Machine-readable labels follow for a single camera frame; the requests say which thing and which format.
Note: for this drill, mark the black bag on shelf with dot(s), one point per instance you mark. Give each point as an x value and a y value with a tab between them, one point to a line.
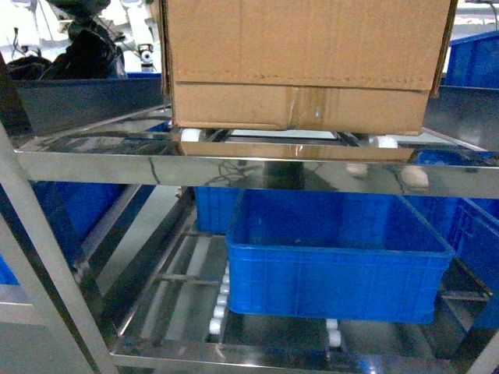
92	54

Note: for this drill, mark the blue crate top right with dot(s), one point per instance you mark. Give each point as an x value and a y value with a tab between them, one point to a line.
473	61

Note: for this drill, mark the steel roller shelf rack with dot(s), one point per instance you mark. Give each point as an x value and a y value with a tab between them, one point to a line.
146	296

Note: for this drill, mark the brown cardboard box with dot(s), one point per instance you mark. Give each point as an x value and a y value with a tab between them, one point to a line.
340	66

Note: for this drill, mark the blue crate behind centre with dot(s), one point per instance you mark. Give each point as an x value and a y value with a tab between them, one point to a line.
214	208

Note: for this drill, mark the blue crate far left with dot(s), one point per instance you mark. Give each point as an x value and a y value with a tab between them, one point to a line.
74	209

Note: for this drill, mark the blue crate right side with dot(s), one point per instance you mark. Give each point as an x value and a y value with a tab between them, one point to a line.
471	228

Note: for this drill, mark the large blue crate front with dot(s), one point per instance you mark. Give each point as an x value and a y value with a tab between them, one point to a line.
333	255

